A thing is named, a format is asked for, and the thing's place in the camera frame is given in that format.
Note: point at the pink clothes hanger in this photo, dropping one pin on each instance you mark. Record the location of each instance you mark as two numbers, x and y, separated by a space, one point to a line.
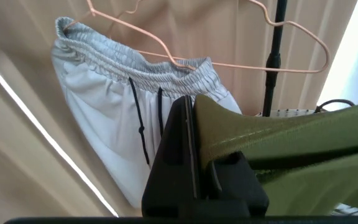
135 28
291 70

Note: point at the pale grey shorts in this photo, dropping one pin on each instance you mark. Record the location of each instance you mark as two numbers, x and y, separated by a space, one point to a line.
104 109

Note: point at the black clothes rack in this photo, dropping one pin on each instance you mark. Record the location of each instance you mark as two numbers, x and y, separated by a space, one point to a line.
273 62

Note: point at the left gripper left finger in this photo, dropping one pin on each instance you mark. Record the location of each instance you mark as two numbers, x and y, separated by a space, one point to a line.
169 177

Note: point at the green garment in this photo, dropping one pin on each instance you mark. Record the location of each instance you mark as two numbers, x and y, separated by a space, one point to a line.
306 133

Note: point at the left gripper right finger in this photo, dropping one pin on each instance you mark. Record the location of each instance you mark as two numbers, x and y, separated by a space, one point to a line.
238 186

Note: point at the white laundry basket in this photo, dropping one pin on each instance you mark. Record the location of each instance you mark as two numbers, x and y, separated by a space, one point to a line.
291 112

